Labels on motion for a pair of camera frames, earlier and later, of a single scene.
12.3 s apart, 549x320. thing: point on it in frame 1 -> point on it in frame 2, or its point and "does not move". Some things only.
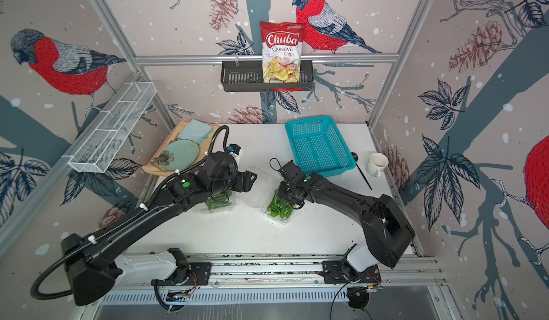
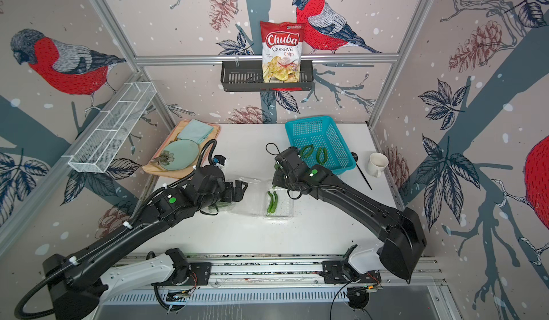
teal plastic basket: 318,146 does not move
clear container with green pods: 218,201 does not move
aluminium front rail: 236,271 does not move
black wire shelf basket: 246,76 does not move
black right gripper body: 286,193 -> 281,181
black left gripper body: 240,181 -> 229,193
